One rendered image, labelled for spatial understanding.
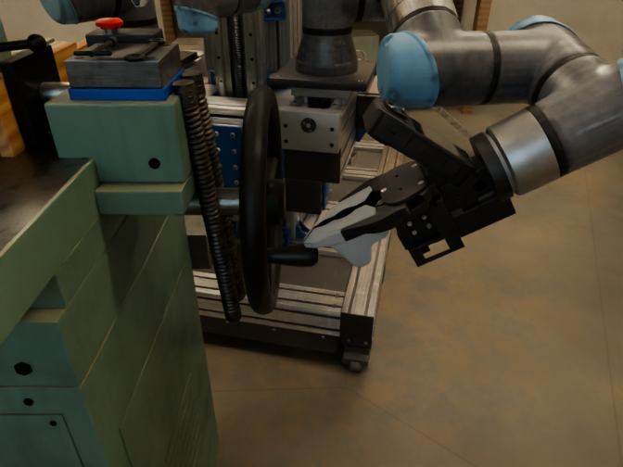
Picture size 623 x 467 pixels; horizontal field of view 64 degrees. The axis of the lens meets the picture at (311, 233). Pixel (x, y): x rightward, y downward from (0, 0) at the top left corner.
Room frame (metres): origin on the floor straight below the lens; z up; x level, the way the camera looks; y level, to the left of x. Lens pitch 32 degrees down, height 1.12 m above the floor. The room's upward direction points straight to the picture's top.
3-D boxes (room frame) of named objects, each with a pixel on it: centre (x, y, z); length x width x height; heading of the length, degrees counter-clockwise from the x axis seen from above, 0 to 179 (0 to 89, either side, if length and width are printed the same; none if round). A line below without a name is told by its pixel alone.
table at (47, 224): (0.57, 0.29, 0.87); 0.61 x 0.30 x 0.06; 179
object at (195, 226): (0.83, 0.26, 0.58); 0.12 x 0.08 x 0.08; 89
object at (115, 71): (0.57, 0.20, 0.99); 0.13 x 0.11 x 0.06; 179
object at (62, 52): (0.61, 0.33, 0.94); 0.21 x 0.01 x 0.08; 179
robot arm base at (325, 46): (1.23, -0.04, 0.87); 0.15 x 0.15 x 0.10
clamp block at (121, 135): (0.57, 0.21, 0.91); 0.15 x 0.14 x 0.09; 179
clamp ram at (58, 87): (0.57, 0.28, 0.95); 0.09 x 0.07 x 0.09; 179
